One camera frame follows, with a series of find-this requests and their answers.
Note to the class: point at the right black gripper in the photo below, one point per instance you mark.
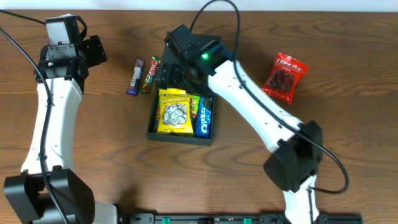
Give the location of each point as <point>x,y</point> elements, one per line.
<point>171,74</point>

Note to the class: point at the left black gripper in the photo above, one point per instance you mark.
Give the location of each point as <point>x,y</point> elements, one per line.
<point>96,50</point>

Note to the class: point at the Haribo gummy bag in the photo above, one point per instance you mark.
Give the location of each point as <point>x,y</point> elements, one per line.
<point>193,110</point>

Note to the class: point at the yellow Hacks candy bag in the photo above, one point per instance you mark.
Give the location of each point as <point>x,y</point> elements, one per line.
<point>174,113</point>

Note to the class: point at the blue Oreo cookie pack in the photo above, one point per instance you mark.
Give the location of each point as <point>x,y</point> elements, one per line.
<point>203,120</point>

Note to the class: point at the red Hacks candy bag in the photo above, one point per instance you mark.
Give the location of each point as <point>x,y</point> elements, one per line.
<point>284,76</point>

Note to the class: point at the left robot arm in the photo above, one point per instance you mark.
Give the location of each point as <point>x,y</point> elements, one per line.
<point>47,190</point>

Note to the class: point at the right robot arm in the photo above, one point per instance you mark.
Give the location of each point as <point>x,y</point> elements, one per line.
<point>296,148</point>

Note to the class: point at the red green candy bar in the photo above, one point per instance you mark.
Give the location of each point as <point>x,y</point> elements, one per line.
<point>155,62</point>

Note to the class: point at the purple white chocolate bar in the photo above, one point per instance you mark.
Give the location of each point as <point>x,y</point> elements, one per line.
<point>136,78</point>

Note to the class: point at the dark green open box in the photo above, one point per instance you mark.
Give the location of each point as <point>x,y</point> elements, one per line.
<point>180,137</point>

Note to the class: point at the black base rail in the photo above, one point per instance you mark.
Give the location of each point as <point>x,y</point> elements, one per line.
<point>267,218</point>

